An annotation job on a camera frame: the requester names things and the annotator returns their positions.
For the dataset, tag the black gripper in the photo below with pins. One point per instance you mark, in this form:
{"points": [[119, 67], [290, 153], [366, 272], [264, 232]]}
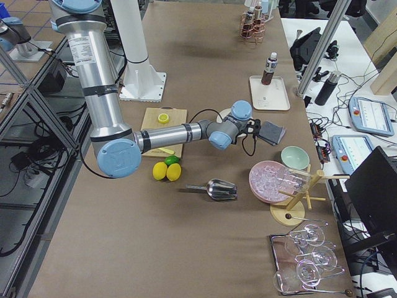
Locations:
{"points": [[252, 129]]}

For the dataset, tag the cream round plate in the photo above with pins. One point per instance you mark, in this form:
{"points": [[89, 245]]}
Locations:
{"points": [[223, 116]]}

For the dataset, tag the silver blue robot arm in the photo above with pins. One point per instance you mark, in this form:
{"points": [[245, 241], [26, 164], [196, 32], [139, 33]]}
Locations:
{"points": [[117, 147]]}

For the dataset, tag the cream rabbit tray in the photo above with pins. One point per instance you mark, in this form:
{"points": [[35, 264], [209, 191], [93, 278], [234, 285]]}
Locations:
{"points": [[272, 97]]}

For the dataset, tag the grey folded cloth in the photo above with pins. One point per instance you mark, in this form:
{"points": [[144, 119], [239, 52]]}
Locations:
{"points": [[271, 133]]}

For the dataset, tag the mint green bowl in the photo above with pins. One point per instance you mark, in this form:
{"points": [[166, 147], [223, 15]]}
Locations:
{"points": [[295, 157]]}

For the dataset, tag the pink bowl with ice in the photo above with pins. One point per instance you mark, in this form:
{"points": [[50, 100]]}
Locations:
{"points": [[268, 178]]}

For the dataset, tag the dark drink bottle white cap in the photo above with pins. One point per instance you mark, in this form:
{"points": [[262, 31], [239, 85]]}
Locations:
{"points": [[269, 69]]}

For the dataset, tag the metal ice scoop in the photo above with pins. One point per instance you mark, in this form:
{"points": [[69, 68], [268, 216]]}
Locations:
{"points": [[217, 189]]}

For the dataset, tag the black thermos bottle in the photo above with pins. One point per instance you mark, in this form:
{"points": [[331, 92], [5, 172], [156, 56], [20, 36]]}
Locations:
{"points": [[327, 88]]}

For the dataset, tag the green lime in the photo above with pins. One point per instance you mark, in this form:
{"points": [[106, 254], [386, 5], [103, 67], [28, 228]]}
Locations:
{"points": [[170, 160]]}

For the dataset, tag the half lemon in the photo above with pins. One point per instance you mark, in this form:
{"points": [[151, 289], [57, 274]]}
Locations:
{"points": [[163, 118]]}

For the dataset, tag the upper whole lemon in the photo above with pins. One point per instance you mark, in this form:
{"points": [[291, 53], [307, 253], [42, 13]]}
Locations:
{"points": [[173, 172]]}

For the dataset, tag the whole lemon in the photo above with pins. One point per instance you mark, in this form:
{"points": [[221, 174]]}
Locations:
{"points": [[159, 170], [173, 172]]}

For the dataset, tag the wooden cup tree stand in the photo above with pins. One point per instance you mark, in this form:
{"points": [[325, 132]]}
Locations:
{"points": [[291, 212]]}

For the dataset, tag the bamboo cutting board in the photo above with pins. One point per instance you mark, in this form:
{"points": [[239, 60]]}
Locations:
{"points": [[150, 121]]}

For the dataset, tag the bottle lying in rack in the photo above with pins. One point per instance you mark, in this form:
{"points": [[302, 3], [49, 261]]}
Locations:
{"points": [[248, 22]]}

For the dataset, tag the lower teach pendant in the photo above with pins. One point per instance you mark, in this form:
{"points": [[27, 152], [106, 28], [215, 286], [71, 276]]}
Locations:
{"points": [[351, 150]]}

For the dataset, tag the teach pendant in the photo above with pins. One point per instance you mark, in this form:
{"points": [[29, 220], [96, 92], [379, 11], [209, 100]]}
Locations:
{"points": [[351, 150], [370, 116]]}

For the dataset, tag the lower whole lemon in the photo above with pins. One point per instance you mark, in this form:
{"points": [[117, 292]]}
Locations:
{"points": [[159, 170]]}

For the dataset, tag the upper teach pendant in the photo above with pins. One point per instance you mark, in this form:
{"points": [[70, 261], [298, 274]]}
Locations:
{"points": [[370, 116]]}

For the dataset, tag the black laptop monitor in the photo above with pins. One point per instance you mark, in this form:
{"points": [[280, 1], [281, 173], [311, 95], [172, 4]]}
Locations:
{"points": [[372, 190]]}

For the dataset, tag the copper wire bottle rack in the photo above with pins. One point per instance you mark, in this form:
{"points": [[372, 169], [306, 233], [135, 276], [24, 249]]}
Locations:
{"points": [[258, 30]]}

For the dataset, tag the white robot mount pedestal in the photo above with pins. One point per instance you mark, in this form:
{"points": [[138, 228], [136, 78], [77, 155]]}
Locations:
{"points": [[141, 82]]}

